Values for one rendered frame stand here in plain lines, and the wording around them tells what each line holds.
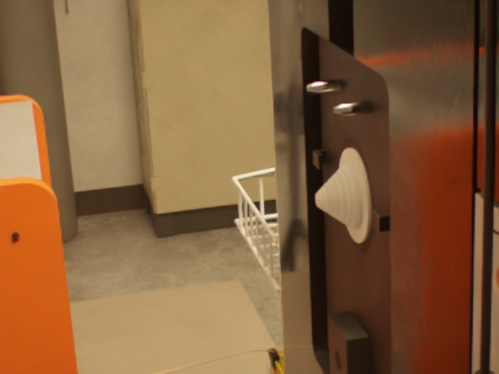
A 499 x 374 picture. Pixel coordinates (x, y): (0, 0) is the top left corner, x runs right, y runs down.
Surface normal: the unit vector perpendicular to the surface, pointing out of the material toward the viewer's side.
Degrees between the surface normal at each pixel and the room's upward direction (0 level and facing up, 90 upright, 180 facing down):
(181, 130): 90
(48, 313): 90
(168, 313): 0
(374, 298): 90
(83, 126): 90
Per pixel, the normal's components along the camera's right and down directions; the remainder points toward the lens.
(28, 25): 0.33, 0.29
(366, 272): -0.98, 0.12
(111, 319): -0.05, -0.94
